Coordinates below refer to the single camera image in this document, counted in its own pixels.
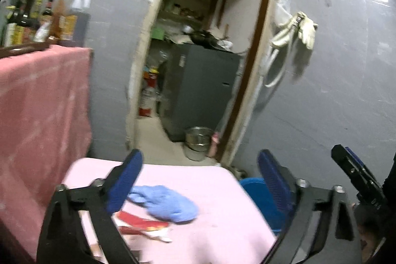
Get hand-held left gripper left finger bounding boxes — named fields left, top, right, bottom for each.
left=36, top=149, right=144, bottom=264

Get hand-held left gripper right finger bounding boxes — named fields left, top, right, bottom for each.
left=258, top=149, right=362, bottom=264

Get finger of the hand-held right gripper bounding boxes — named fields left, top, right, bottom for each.
left=331, top=144, right=386, bottom=206

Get blue plastic bin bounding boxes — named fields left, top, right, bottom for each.
left=240, top=177, right=295, bottom=236

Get red torn carton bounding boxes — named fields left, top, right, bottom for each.
left=113, top=210, right=173, bottom=243

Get blue cloth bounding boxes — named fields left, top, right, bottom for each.
left=127, top=185, right=198, bottom=224

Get metal pot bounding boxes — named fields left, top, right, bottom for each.
left=182, top=127, right=215, bottom=162

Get red white bottle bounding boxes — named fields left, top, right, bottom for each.
left=139, top=86, right=157, bottom=118

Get pink draped cloth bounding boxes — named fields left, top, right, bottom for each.
left=0, top=44, right=94, bottom=260

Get grey metal cabinet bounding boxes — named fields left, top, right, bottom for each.
left=159, top=44, right=243, bottom=142

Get white hanging gloves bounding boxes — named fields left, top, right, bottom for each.
left=272, top=12, right=319, bottom=50

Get dark pan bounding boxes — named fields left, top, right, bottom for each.
left=186, top=30, right=235, bottom=52

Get brown wooden shelf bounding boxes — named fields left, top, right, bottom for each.
left=0, top=42, right=53, bottom=60

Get large dark liquid jug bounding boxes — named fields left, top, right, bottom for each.
left=63, top=0, right=92, bottom=48

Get row of sauce bottles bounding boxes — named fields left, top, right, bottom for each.
left=3, top=0, right=67, bottom=47

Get wooden door frame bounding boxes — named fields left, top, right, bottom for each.
left=125, top=0, right=285, bottom=168

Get white hose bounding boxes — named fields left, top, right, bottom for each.
left=263, top=44, right=293, bottom=88

